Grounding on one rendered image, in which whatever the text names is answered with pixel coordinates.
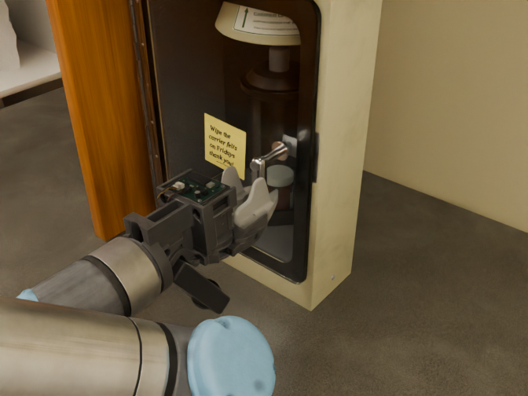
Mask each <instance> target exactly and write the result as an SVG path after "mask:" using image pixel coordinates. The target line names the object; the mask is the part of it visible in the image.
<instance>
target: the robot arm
mask: <svg viewBox="0 0 528 396"><path fill-rule="evenodd" d="M178 179H179V180H178ZM156 191H157V197H156V202H157V205H158V207H157V208H156V210H155V211H153V212H152V213H151V214H148V215H147V216H145V217H143V216H141V215H139V214H137V213H135V212H132V213H130V214H128V215H127V216H125V217H123V222H124V226H125V230H126V234H124V235H123V236H119V237H116V238H115V239H113V240H111V241H109V242H108V243H106V244H105V245H103V246H101V247H99V248H98V249H97V250H95V251H93V252H91V253H89V254H88V255H86V256H84V257H83V258H81V259H80V260H78V261H76V262H74V263H72V264H71V265H70V266H68V267H66V268H64V269H63V270H61V271H60V272H58V273H55V274H54V275H53V276H51V277H49V278H47V279H46V280H44V281H43V282H41V283H39V284H37V285H35V286H34V287H33V288H31V289H30V288H28V289H25V290H24V291H22V292H21V293H20V295H18V296H17V297H16V298H14V297H9V296H4V295H0V396H272V393H273V389H274V386H275V380H276V375H275V371H276V367H275V366H274V358H273V353H272V350H271V349H270V345H269V344H268V342H267V340H266V338H265V337H264V335H263V334H262V333H261V332H260V331H259V330H258V329H257V328H256V327H255V326H254V325H253V324H252V323H251V322H249V321H247V320H245V319H243V318H241V317H236V316H224V317H219V318H216V319H209V320H205V321H203V322H201V323H199V324H198V325H197V326H196V327H184V326H179V325H174V324H166V323H161V322H155V321H148V320H143V319H138V318H133V316H134V315H136V314H137V313H139V312H140V311H141V310H143V309H144V308H145V307H147V306H148V305H149V304H151V303H153V302H154V301H155V300H157V299H158V298H159V296H160V294H161V293H162V292H164V291H165V290H167V289H168V288H169V287H170V286H171V285H172V284H173V285H174V286H176V287H177V288H179V289H180V290H182V291H183V292H184V293H186V294H187V295H189V296H190V297H191V300H192V302H193V303H194V305H195V306H197V307H198V308H200V309H203V310H209V309H210V310H213V311H214V312H215V313H217V314H221V313H222V312H223V310H224V309H225V308H226V306H227V304H228V303H229V301H230V297H229V296H228V295H227V294H226V293H224V292H223V291H222V290H221V288H220V286H219V285H218V283H217V282H216V281H214V280H212V279H209V278H205V277H204V276H202V275H201V274H200V273H198V272H197V271H196V270H195V269H193V268H192V267H191V266H190V265H192V266H194V267H197V266H198V265H199V264H202V265H204V266H206V265H208V264H214V263H220V261H222V260H223V259H226V258H228V257H229V256H232V257H234V256H235V255H236V254H237V253H239V252H240V251H243V250H245V249H247V248H249V247H250V246H251V245H253V244H254V243H255V242H256V241H257V240H258V239H259V237H260V236H261V235H262V233H263V231H264V230H265V228H266V227H267V225H268V221H269V220H270V218H271V216H272V214H273V212H274V210H275V207H276V205H277V201H278V189H274V190H273V191H271V192H269V191H268V188H267V185H266V180H265V179H264V178H262V177H260V178H257V179H256V180H255V181H254V183H253V184H252V185H250V186H247V187H244V188H243V186H242V184H241V181H240V178H239V175H238V173H237V169H236V168H235V167H234V166H229V167H227V168H226V169H225V170H224V171H223V174H222V180H221V182H219V181H216V180H214V179H212V178H209V177H206V176H204V175H202V174H199V173H196V172H195V171H193V169H191V168H190V169H188V170H186V171H185V172H183V173H181V174H179V175H178V176H176V177H174V178H172V179H171V180H169V181H166V182H165V183H163V184H162V185H159V186H158V187H156ZM158 201H159V203H158ZM232 216H233V217H232ZM232 227H233V229H231V228H232ZM182 260H183V261H182ZM187 263H188V264H187ZM189 264H190V265H189Z"/></svg>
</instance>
